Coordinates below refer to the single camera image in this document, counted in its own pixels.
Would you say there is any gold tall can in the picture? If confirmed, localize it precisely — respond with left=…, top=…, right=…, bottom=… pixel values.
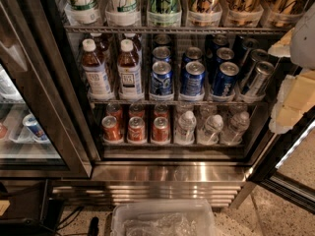
left=222, top=0, right=263, bottom=28
left=262, top=0, right=307, bottom=28
left=187, top=0, right=221, bottom=27

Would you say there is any front orange can left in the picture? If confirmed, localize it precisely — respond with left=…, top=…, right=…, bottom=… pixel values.
left=101, top=116, right=122, bottom=141

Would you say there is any front water bottle right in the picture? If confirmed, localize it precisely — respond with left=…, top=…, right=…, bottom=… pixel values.
left=220, top=111, right=250, bottom=146

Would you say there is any front orange can middle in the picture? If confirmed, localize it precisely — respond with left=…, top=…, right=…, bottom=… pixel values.
left=128, top=117, right=146, bottom=142

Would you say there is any clear plastic bin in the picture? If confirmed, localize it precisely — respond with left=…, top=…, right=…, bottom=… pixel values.
left=110, top=200, right=217, bottom=236

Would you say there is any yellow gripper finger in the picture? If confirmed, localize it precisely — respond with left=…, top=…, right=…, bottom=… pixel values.
left=268, top=29, right=293, bottom=58
left=269, top=69, right=315, bottom=135

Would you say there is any left glass fridge door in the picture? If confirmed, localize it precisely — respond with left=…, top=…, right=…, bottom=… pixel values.
left=0, top=0, right=97, bottom=180

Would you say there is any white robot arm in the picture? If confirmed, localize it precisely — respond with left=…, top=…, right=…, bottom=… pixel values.
left=268, top=4, right=315, bottom=134

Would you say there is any orange can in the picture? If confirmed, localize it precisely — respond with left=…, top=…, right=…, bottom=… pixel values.
left=128, top=117, right=146, bottom=142
left=101, top=116, right=122, bottom=141

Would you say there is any left front tea bottle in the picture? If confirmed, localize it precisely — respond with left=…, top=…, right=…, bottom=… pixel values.
left=81, top=38, right=113, bottom=100

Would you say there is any middle wire shelf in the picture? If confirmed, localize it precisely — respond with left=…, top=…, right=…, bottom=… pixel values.
left=90, top=99, right=268, bottom=106

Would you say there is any front red can right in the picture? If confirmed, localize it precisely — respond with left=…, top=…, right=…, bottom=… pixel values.
left=152, top=117, right=169, bottom=142

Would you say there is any wire shelf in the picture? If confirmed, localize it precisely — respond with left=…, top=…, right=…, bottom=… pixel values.
left=64, top=26, right=288, bottom=34
left=90, top=99, right=268, bottom=106

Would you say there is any water bottle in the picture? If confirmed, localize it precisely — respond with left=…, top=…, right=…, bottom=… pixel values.
left=197, top=115, right=223, bottom=146
left=220, top=111, right=250, bottom=146
left=175, top=111, right=197, bottom=145

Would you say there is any tea bottle blue label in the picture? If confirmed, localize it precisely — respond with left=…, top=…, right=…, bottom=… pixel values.
left=116, top=38, right=146, bottom=100

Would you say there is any white tall can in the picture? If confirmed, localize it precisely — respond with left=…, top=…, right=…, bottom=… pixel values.
left=67, top=0, right=100, bottom=25
left=105, top=0, right=139, bottom=27

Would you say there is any blue can column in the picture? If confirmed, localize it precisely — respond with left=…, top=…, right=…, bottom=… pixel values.
left=152, top=46, right=171, bottom=63
left=210, top=47, right=234, bottom=80
left=181, top=46, right=203, bottom=67
left=151, top=61, right=173, bottom=95
left=180, top=61, right=206, bottom=96
left=212, top=62, right=239, bottom=96

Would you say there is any front water bottle left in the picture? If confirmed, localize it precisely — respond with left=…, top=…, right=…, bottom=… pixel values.
left=175, top=111, right=197, bottom=145

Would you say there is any green tall can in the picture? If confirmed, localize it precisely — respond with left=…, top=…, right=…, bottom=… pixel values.
left=147, top=0, right=181, bottom=27

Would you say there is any rear tea bottle left column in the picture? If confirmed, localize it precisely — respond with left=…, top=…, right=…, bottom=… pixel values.
left=91, top=33, right=110, bottom=62

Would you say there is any upper wire shelf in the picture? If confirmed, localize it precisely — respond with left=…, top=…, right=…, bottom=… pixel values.
left=64, top=26, right=288, bottom=34

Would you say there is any front water bottle middle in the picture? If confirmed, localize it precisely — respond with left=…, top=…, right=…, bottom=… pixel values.
left=197, top=115, right=223, bottom=146

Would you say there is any white tall can left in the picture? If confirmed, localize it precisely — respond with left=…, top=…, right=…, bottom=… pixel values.
left=67, top=0, right=100, bottom=25

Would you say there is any open right fridge door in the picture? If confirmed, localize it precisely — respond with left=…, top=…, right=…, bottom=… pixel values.
left=250, top=107, right=315, bottom=214

